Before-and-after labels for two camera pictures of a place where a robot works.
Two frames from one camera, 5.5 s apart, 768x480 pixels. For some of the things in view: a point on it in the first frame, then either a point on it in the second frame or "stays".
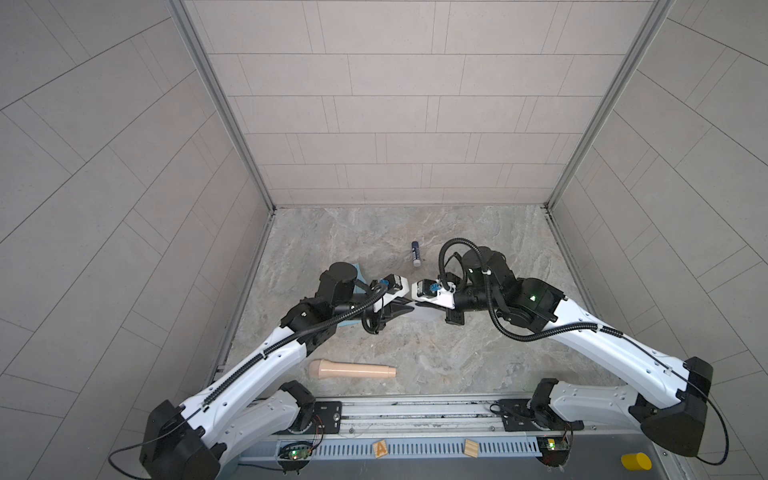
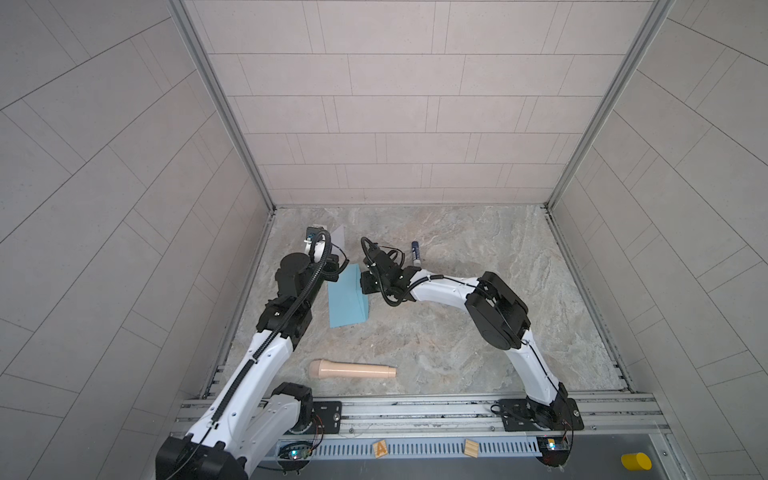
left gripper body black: (373, 321) → (326, 273)
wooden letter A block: (380, 449) stays
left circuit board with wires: (296, 450) stays
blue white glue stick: (415, 246) stays
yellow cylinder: (636, 462) stays
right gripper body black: (452, 314) → (372, 283)
